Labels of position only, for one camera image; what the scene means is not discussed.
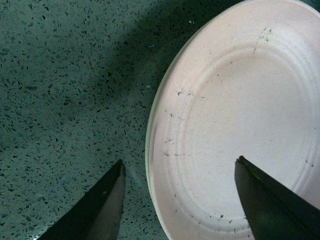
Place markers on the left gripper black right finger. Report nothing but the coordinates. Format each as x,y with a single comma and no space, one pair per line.
273,211

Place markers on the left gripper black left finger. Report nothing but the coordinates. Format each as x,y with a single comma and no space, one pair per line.
97,215

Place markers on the pink plate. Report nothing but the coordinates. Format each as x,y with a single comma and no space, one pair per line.
247,84

